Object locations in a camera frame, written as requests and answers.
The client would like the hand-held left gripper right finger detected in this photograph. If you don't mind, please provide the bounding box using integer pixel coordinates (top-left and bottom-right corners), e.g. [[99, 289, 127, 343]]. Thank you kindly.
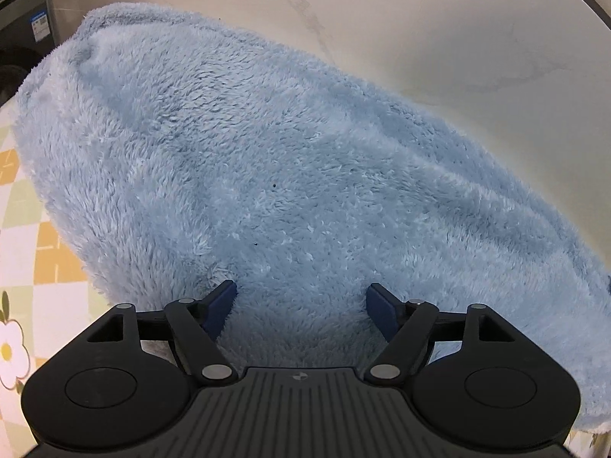
[[366, 282, 516, 385]]

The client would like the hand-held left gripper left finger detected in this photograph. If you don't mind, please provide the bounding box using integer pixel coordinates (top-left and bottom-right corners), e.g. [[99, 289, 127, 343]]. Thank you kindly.
[[86, 280, 239, 385]]

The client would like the light blue fluffy towel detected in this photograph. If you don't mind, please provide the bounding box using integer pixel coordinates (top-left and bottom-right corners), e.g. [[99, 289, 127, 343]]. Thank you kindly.
[[12, 2, 611, 434]]

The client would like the checkered flower-print tablecloth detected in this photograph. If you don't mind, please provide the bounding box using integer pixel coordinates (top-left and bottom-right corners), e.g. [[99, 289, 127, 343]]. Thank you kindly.
[[0, 100, 122, 440]]

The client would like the grey washing machine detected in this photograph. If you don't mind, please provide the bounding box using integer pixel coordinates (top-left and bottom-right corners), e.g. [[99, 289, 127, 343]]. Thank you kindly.
[[0, 0, 64, 108]]

